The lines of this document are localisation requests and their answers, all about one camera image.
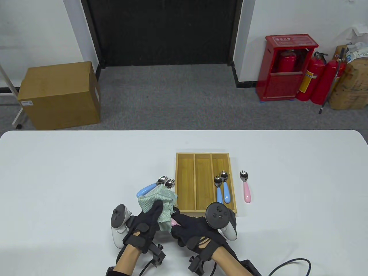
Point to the person's left hand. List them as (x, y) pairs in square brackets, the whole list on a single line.
[(143, 230)]

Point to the person's right hand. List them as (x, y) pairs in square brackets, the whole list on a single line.
[(192, 230)]

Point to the grey handheld controller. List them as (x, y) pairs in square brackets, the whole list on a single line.
[(215, 214), (118, 215)]

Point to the green fish scale cleaning cloth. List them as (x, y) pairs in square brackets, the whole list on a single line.
[(156, 197)]

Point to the person's right forearm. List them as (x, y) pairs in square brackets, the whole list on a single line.
[(227, 264)]

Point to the person's left forearm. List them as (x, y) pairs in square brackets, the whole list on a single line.
[(128, 258)]

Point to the wooden cutlery tray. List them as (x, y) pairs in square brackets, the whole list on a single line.
[(201, 184)]

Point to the brown cardboard box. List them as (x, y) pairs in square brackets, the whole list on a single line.
[(57, 95)]

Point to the red fire extinguisher cabinet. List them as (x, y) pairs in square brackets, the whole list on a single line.
[(280, 84)]

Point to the black rod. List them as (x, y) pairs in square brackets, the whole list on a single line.
[(322, 105)]

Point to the red fire extinguisher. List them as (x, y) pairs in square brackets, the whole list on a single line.
[(325, 83), (287, 61)]

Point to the red extinguisher with yellow label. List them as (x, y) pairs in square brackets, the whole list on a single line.
[(312, 77)]

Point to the black door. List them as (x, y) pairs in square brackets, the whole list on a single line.
[(164, 31)]

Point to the printed cardboard box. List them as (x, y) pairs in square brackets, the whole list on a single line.
[(350, 92)]

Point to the white plastic bags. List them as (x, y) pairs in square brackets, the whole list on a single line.
[(358, 49)]

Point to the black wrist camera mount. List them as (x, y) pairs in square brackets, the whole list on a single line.
[(198, 264), (157, 254)]

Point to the white stand frame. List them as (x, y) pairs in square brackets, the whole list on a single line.
[(16, 115)]

